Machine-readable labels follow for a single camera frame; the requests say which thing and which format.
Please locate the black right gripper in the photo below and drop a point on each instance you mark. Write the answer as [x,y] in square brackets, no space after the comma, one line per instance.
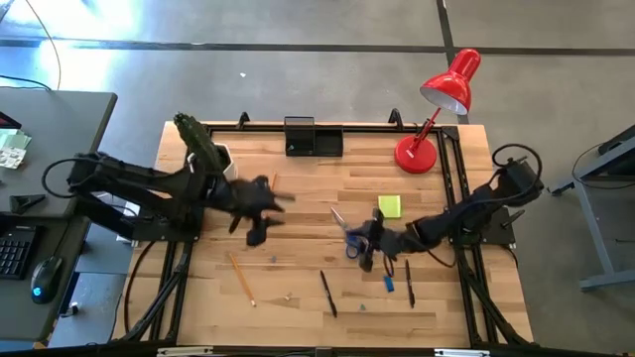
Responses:
[389,240]

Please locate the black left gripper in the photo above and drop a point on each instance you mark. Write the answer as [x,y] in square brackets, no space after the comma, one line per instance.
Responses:
[250,203]

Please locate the orange wooden pencil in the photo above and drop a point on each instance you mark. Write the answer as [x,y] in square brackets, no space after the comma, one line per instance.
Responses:
[241,280]
[274,181]

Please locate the blue eraser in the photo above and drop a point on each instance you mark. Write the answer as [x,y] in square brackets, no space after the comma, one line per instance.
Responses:
[389,284]

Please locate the black pen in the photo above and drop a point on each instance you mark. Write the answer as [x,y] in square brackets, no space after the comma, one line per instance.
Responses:
[328,293]
[410,283]

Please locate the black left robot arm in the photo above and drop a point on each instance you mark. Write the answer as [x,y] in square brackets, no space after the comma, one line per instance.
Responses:
[149,178]

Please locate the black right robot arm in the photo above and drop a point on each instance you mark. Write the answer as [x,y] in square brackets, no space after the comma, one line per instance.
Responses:
[476,208]

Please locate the black mesh desk organizer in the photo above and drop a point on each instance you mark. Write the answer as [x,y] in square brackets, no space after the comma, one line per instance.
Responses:
[327,144]

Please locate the grey office desk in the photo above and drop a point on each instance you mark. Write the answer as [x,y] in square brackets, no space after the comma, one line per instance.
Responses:
[59,149]

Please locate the green sticky note pad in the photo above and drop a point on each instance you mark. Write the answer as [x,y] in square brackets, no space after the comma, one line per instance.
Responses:
[389,206]

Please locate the white hexagonal plant pot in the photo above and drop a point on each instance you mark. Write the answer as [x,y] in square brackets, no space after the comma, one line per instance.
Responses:
[229,163]

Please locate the red desk lamp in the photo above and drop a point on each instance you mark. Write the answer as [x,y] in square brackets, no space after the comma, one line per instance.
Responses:
[416,154]

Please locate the green cactus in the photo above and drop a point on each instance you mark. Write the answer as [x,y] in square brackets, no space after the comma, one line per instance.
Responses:
[196,136]

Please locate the small black white object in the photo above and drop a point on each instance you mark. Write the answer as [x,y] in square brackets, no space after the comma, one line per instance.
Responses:
[73,310]

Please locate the grey side table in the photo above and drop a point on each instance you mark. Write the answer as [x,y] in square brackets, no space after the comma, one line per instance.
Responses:
[593,233]

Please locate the black computer mouse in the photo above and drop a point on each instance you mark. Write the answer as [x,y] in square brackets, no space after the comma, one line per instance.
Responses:
[45,277]

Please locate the black wedge shaped object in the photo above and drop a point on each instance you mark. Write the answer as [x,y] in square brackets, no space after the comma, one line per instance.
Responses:
[25,202]

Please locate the black keyboard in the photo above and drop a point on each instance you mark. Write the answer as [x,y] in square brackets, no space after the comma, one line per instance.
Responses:
[15,253]

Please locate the pale paper sheets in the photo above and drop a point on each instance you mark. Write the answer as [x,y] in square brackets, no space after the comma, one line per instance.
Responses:
[12,149]

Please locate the black flat device corner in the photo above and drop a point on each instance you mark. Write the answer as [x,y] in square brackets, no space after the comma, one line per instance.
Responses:
[9,121]

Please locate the silver metal bracket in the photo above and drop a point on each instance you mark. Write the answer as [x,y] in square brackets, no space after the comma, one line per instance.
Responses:
[183,352]
[461,353]

